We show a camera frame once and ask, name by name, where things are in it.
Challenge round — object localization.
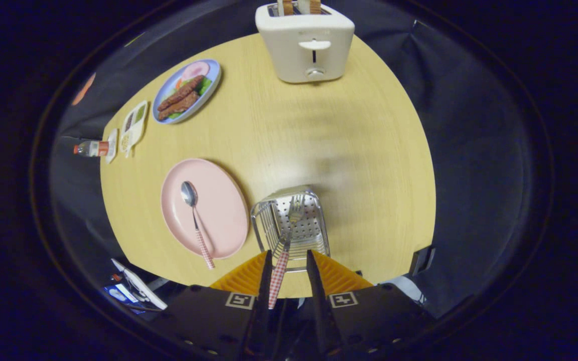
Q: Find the spoon with checkered handle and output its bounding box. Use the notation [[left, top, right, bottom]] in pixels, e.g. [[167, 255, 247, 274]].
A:
[[181, 180, 215, 270]]

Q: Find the white flat card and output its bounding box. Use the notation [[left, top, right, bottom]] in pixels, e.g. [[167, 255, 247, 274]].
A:
[[111, 258, 168, 310]]

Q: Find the white divided condiment tray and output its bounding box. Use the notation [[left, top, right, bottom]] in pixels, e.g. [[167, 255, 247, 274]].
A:
[[119, 100, 149, 158]]

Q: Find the blue packet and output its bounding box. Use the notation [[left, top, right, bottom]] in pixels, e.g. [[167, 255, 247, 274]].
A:
[[103, 285, 144, 315]]

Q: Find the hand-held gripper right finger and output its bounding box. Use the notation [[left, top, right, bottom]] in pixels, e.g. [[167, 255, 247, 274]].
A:
[[306, 249, 432, 359]]

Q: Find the white toaster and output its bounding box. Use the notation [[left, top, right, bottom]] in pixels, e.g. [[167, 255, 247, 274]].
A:
[[255, 2, 355, 84]]

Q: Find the white square coaster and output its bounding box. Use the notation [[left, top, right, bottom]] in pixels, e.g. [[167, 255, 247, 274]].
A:
[[104, 128, 118, 164]]

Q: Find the fork with checkered handle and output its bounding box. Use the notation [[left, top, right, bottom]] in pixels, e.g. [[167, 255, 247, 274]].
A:
[[268, 195, 306, 310]]

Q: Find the black backdrop cloth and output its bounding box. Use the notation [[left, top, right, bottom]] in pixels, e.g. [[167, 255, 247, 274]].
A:
[[48, 0, 535, 321]]

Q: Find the pink ham slice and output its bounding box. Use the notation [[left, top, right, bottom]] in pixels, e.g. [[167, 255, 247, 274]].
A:
[[182, 61, 210, 81]]

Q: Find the pink plate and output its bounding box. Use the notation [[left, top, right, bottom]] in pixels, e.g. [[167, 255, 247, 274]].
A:
[[161, 158, 250, 260]]

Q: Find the metal drain basket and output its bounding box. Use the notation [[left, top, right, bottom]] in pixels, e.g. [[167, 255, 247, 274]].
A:
[[250, 186, 331, 274]]

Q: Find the blue plate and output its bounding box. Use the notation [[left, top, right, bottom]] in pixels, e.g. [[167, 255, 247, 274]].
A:
[[152, 59, 222, 124]]

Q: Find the clear bottle red label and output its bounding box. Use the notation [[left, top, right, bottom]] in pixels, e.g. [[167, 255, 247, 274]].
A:
[[73, 140, 110, 158]]

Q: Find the black table bracket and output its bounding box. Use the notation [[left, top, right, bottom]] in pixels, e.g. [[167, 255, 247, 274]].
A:
[[409, 245, 436, 276]]

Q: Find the brown sausage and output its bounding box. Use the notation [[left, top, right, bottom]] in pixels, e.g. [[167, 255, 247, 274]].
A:
[[158, 75, 204, 112], [158, 90, 199, 121]]

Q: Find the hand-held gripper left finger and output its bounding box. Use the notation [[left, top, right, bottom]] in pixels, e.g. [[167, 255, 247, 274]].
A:
[[161, 250, 274, 361]]

